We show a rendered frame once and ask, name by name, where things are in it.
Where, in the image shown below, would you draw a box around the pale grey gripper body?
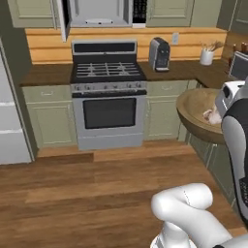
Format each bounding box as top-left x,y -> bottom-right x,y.
214,86 -> 233,121

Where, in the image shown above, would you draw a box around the white garlic bulb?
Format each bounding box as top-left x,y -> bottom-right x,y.
202,108 -> 223,126

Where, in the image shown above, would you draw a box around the brown wooden bowl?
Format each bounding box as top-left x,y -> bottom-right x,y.
175,87 -> 227,145

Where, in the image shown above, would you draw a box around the white microwave turntable plate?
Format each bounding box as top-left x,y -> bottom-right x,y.
84,17 -> 114,26

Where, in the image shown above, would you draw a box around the silver microwave oven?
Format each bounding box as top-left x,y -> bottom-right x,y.
61,0 -> 148,29

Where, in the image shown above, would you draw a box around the grey microwave door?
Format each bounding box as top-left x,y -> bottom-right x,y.
56,0 -> 72,44

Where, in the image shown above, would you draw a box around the silver toaster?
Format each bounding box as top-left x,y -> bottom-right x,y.
228,50 -> 248,81

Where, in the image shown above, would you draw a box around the white utensil pot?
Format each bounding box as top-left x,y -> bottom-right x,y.
199,47 -> 215,67

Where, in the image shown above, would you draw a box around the green lower cupboards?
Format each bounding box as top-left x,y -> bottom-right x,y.
21,84 -> 78,150
142,79 -> 199,142
186,133 -> 241,211

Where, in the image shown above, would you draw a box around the green cupboards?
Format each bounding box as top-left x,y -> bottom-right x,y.
7,0 -> 61,30
142,79 -> 199,142
186,133 -> 241,211
145,0 -> 196,29
21,84 -> 78,150
216,0 -> 248,35

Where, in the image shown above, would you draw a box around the wooden utensils bunch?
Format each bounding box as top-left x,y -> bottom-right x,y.
200,40 -> 225,53

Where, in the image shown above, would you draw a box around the brown knife block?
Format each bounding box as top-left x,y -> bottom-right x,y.
228,42 -> 248,67

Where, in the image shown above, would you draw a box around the grey coffee machine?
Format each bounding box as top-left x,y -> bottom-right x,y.
148,37 -> 171,73

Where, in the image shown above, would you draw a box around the green upper cupboards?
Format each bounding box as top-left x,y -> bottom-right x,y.
216,0 -> 248,35
7,0 -> 61,30
145,0 -> 196,29

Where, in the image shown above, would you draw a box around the silver stove with oven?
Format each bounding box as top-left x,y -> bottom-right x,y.
70,39 -> 148,151

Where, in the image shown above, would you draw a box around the white wall outlet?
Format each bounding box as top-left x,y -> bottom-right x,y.
171,32 -> 180,46

